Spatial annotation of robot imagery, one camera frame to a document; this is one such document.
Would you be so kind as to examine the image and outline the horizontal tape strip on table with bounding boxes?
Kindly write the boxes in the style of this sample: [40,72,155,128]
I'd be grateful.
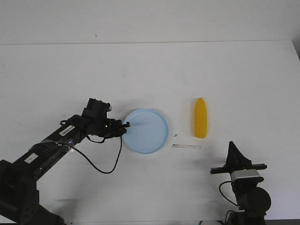
[172,144,202,150]

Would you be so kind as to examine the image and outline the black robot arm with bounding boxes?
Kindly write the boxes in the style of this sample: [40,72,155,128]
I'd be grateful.
[210,141,271,225]
[0,98,130,225]

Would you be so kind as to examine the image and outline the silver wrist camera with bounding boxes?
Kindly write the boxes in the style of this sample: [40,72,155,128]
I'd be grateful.
[231,169,263,182]

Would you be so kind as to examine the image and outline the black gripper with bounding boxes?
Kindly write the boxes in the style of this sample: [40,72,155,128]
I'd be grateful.
[82,98,130,138]
[210,141,267,174]

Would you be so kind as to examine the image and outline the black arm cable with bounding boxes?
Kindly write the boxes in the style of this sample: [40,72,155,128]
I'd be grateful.
[70,135,122,174]
[219,180,240,208]

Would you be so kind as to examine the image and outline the light blue plate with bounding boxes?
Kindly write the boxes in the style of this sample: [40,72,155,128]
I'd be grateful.
[123,108,169,154]

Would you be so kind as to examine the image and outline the yellow corn cob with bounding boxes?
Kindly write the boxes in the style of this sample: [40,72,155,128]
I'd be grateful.
[194,98,208,139]

